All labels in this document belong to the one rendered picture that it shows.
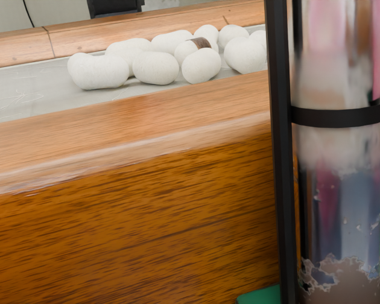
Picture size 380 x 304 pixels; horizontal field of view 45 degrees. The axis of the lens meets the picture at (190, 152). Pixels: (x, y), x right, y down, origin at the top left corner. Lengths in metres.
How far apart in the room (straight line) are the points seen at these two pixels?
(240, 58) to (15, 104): 0.14
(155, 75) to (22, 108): 0.08
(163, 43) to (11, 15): 2.02
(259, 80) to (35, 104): 0.16
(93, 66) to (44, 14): 2.09
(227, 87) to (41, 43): 0.34
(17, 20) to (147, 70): 2.09
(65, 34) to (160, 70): 0.22
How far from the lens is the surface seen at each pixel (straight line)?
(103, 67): 0.29
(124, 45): 0.34
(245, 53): 0.28
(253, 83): 0.16
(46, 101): 0.29
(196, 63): 0.26
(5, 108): 0.29
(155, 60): 0.28
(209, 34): 0.37
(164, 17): 0.50
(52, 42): 0.47
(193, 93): 0.15
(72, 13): 2.40
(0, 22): 2.35
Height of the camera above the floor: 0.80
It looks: 21 degrees down
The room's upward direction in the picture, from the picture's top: 7 degrees counter-clockwise
